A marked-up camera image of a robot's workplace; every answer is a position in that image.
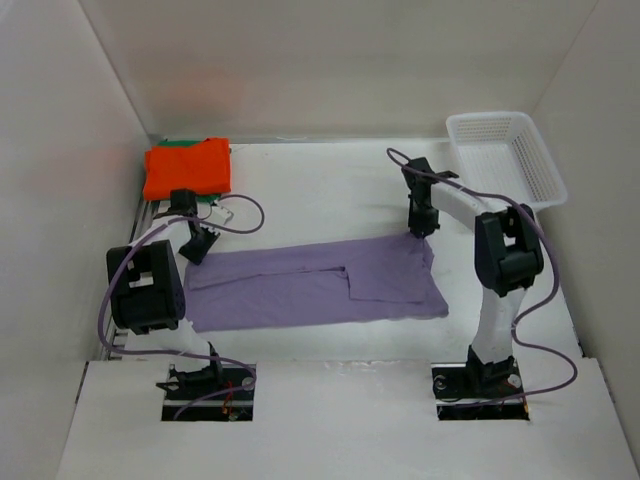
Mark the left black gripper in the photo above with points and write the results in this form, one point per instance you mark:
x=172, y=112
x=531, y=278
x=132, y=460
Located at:
x=196, y=256

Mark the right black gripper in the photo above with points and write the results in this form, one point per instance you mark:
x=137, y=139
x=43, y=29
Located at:
x=418, y=226

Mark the green t shirt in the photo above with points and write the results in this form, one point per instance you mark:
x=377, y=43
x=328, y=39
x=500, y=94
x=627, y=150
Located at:
x=207, y=199

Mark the lavender t shirt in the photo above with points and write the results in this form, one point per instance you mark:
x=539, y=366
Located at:
x=382, y=278

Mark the orange t shirt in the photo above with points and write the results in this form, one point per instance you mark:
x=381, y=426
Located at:
x=203, y=167

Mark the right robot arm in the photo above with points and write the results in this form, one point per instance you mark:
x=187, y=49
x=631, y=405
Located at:
x=507, y=259

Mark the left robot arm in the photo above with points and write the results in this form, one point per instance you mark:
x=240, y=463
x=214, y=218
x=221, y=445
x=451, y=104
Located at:
x=149, y=299

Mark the white plastic laundry basket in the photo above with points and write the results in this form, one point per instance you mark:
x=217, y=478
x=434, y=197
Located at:
x=502, y=152

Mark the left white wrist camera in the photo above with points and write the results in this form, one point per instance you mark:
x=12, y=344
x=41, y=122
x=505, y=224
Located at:
x=219, y=214

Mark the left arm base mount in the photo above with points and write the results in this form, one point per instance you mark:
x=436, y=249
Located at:
x=229, y=397

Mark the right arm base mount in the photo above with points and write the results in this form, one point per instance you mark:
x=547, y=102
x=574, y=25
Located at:
x=457, y=399

